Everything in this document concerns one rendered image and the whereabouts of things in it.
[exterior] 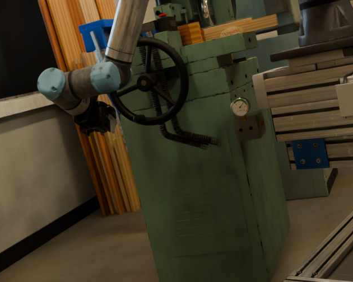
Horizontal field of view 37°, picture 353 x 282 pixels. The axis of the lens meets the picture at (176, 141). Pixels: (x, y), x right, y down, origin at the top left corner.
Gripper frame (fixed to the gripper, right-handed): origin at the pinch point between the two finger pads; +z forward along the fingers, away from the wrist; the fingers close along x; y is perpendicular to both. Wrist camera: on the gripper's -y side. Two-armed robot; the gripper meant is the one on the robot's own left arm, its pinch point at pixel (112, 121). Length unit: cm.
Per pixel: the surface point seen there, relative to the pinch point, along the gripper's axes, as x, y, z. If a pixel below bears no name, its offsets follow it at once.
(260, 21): 46, -40, 29
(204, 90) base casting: 23.2, -17.1, 26.8
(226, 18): 31, -54, 41
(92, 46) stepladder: -49, -84, 81
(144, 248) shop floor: -36, 20, 107
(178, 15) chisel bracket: 15, -52, 29
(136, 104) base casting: -3.5, -18.5, 28.5
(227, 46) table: 34.5, -27.9, 19.5
